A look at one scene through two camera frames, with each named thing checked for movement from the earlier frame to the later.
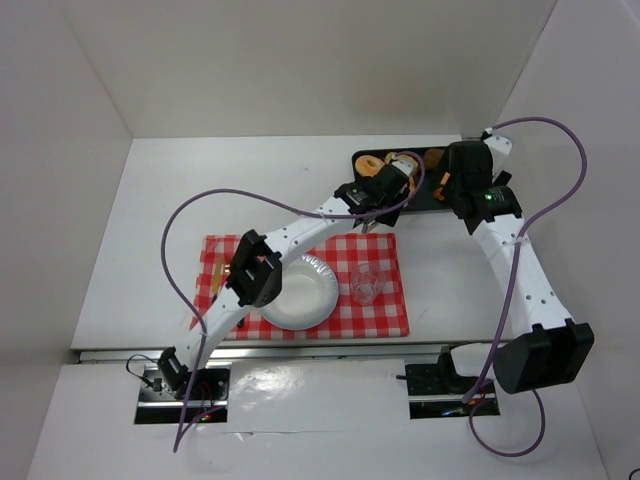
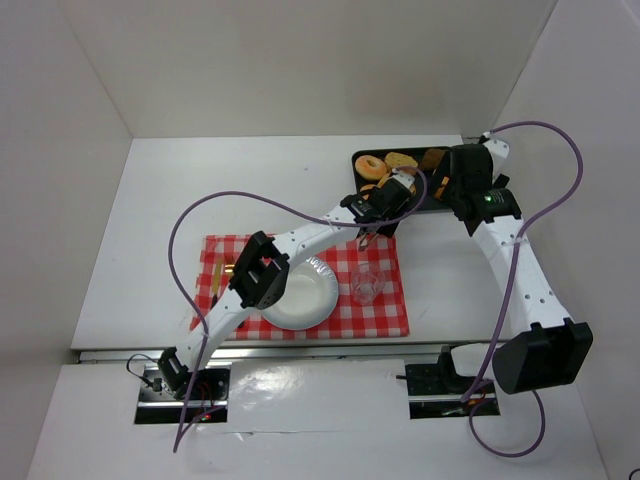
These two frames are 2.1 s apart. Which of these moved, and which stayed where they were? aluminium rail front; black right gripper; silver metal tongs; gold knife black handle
Moved: silver metal tongs
Stayed: gold knife black handle; aluminium rail front; black right gripper
